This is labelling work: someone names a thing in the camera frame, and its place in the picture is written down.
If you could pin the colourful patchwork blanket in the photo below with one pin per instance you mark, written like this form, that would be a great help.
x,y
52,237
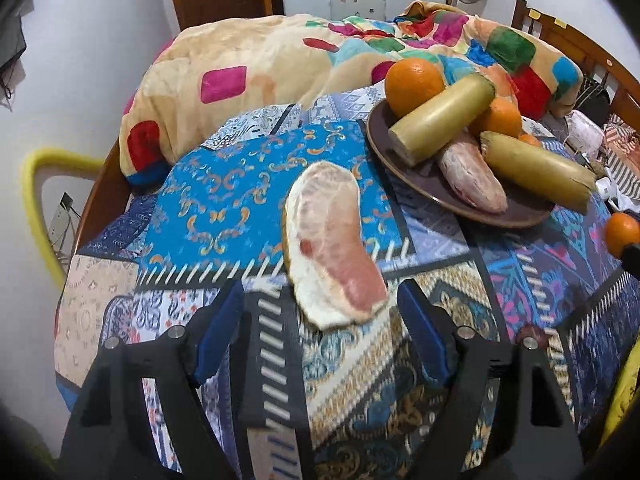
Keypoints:
x,y
213,72

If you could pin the large orange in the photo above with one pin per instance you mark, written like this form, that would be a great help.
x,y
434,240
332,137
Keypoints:
x,y
411,82

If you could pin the orange with Dole sticker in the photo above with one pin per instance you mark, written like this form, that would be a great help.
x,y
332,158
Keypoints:
x,y
502,116

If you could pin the blue patterned bed sheet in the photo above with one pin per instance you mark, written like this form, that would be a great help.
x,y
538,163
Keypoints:
x,y
293,303

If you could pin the small tangerine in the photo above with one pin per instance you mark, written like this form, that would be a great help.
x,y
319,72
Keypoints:
x,y
529,139
620,231

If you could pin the yellow-green sugarcane stick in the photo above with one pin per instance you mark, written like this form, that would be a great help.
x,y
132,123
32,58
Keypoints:
x,y
423,132

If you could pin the white box appliance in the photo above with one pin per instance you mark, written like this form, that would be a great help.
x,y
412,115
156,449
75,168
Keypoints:
x,y
373,9

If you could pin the pink pomelo segment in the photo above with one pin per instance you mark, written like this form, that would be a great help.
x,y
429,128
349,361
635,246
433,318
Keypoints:
x,y
469,176

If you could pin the peeled pomelo piece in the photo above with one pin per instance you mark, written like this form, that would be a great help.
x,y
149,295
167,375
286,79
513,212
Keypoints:
x,y
335,281

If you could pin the yellow foam tube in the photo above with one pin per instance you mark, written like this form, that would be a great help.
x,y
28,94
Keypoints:
x,y
33,163

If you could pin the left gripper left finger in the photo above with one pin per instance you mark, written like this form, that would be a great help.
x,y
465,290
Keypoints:
x,y
109,435

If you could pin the wooden headboard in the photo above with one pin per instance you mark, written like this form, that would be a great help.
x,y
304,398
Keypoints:
x,y
587,55

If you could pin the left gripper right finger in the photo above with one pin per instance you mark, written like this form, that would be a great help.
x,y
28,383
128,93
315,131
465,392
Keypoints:
x,y
504,416

